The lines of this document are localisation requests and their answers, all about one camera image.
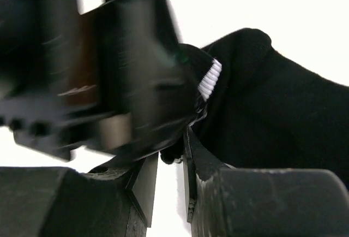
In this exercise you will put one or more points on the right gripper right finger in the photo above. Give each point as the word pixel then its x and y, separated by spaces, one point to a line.
pixel 224 201

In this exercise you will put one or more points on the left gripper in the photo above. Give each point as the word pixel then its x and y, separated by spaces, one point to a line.
pixel 112 79

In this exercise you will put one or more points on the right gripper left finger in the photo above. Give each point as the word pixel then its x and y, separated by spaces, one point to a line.
pixel 59 201

